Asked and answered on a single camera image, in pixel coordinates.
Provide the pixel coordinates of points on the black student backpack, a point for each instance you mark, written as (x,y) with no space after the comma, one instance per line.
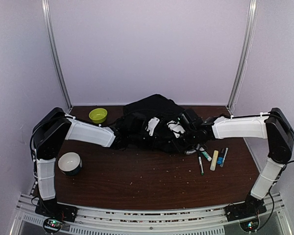
(132,126)

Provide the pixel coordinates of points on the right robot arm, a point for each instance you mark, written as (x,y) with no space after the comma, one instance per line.
(272,126)

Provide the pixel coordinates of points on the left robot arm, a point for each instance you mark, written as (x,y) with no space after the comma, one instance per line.
(46,141)

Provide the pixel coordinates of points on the green plastic bowl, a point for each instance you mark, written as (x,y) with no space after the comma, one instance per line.
(98,115)

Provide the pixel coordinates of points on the black green marker pen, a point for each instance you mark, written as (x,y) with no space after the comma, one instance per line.
(200,163)

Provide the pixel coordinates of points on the white green glue stick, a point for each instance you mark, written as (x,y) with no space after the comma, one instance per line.
(207,156)

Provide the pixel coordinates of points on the cream yellow highlighter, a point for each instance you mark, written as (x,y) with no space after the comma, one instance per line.
(214,160)

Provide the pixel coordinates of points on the blue black marker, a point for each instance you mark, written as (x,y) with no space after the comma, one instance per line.
(221,156)

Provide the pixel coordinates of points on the black white pen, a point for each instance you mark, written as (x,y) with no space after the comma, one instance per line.
(224,154)

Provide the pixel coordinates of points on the left round circuit board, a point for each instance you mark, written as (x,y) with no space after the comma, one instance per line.
(51,225)

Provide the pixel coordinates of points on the round circuit board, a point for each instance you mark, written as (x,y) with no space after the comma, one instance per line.
(250,225)
(51,225)

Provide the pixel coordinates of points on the right round circuit board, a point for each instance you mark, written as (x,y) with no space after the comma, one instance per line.
(250,225)

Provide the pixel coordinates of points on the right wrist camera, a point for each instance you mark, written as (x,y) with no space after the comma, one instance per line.
(176,128)

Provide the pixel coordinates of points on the right aluminium frame post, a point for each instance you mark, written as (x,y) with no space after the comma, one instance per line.
(242,65)

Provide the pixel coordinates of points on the aluminium frame post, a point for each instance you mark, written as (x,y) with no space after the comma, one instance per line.
(54,52)
(242,65)

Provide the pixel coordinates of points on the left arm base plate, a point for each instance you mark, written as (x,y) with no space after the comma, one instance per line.
(58,211)

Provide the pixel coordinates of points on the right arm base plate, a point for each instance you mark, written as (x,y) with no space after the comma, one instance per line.
(243,210)

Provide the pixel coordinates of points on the left aluminium frame post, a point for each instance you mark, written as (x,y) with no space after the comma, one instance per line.
(54,52)

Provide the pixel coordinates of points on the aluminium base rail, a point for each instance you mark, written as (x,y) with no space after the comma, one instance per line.
(197,221)

